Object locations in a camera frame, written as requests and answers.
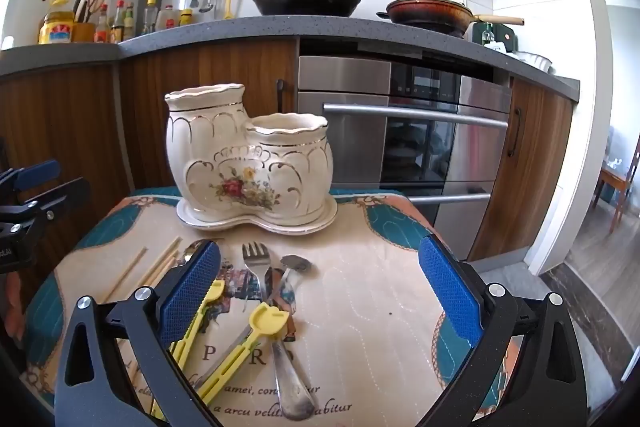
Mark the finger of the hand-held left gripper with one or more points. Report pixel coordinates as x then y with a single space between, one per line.
35 171
55 197

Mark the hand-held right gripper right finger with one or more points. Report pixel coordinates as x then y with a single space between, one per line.
450 292

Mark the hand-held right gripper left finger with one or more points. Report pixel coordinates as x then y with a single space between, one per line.
190 292

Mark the yellow plastic utensil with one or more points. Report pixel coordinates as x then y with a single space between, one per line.
216 291
268 318

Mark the gold fork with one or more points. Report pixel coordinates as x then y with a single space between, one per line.
192 247

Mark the pale wooden chopstick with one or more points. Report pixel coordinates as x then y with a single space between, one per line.
165 268
162 261
125 275

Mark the silver fork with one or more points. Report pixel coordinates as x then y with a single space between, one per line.
255 257

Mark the white floral ceramic utensil holder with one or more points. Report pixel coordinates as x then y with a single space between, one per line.
250 157

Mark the wooden cabinet door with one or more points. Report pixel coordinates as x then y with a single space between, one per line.
55 117
210 67
540 167

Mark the printed quilted table cloth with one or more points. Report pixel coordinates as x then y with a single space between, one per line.
375 287

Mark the stainless steel drawer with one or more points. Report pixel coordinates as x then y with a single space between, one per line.
460 217

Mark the white ceramic tray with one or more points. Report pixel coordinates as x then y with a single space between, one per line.
260 224

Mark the small silver spoon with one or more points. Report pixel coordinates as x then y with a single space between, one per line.
296 264

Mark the wooden knife block with scissors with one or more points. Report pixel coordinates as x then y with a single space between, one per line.
85 27

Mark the red capped sauce bottle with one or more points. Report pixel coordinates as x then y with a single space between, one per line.
102 29

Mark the dark sauce bottle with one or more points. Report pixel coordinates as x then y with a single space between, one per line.
117 27

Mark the stainless steel oven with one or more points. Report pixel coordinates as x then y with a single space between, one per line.
350 132

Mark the yellow capped clear bottle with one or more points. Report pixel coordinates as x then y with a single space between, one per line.
149 19

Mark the wooden chair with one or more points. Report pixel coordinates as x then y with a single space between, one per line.
620 187

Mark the white bowl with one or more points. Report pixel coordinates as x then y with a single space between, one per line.
535 61

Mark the brown frying pan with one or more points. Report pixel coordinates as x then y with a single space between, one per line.
430 11

